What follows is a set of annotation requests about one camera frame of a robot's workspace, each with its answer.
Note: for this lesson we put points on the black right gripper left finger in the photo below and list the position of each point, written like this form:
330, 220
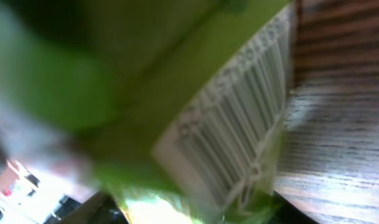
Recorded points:
101, 208

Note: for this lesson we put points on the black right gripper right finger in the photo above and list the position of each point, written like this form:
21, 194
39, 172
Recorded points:
288, 214

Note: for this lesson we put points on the green tea drink carton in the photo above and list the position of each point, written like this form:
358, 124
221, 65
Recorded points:
174, 109

